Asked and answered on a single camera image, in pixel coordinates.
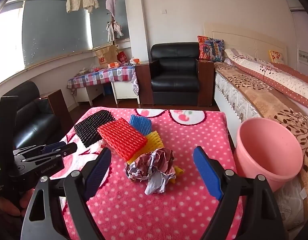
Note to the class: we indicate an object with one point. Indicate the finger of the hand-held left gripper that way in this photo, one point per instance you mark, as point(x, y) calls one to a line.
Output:
point(53, 147)
point(69, 149)

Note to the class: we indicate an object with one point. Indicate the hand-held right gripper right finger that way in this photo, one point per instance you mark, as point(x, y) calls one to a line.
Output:
point(206, 172)

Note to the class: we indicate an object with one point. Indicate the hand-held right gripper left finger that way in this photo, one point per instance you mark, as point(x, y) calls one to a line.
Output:
point(99, 171)

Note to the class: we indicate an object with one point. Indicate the black foam fruit net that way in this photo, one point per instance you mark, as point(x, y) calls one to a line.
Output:
point(91, 127)

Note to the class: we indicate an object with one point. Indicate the red foam fruit net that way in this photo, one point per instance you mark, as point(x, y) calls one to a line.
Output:
point(121, 137)

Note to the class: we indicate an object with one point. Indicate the maroon paper ball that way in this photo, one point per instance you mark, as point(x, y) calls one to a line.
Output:
point(154, 165)

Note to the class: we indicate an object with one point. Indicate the yellow foam fruit net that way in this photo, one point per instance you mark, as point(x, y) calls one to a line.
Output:
point(155, 138)

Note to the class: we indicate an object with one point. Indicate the blue foam fruit net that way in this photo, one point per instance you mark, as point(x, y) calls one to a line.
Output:
point(141, 125)

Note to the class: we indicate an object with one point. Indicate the pink plastic bucket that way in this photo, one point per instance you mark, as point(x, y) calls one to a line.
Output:
point(269, 142)

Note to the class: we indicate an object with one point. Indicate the person's left hand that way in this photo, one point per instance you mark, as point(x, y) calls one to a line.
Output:
point(8, 208)

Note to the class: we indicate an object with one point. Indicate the black leather armchair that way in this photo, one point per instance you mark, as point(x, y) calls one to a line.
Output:
point(36, 127)
point(174, 77)

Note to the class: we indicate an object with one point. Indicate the pink polka dot blanket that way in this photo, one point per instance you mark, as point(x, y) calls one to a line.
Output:
point(194, 130)

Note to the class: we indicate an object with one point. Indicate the white side table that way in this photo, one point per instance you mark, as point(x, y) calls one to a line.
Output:
point(124, 90)

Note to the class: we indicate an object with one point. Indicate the checkered tablecloth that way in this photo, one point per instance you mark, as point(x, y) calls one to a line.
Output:
point(104, 76)

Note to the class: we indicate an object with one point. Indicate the white bed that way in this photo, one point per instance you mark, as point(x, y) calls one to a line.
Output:
point(229, 92)

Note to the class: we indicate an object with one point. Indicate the brown leaf pattern blanket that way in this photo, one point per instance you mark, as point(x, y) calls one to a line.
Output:
point(269, 105)

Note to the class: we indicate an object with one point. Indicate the orange box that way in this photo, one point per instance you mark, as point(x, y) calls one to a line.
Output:
point(114, 65)

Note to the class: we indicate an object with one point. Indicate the brown paper bag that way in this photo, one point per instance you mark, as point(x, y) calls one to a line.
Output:
point(105, 57)

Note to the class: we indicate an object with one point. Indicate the red bag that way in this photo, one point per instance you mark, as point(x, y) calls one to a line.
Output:
point(122, 57)

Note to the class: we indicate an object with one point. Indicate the grey window blind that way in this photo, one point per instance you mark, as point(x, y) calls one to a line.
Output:
point(56, 32)
point(106, 30)

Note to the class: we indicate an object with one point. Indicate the orange and white packet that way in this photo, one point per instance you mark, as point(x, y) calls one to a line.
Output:
point(135, 60)

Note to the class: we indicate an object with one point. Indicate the white and pink quilt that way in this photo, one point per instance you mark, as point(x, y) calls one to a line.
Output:
point(269, 75)

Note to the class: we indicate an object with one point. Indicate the colourful printed cushion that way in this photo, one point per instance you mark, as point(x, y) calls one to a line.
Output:
point(210, 48)

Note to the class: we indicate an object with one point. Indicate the white hanging garment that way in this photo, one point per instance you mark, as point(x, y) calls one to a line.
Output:
point(114, 31)

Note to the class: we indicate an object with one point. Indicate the yellow flowered cushion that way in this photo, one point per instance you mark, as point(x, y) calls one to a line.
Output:
point(276, 56)

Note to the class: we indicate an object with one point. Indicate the wooden coat rack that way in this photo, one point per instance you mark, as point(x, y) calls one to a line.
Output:
point(112, 17)

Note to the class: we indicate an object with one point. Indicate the pale pink hanging cloth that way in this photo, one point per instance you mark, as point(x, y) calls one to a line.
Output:
point(111, 5)

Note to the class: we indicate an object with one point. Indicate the white wardrobe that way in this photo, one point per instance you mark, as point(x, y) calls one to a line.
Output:
point(304, 42)

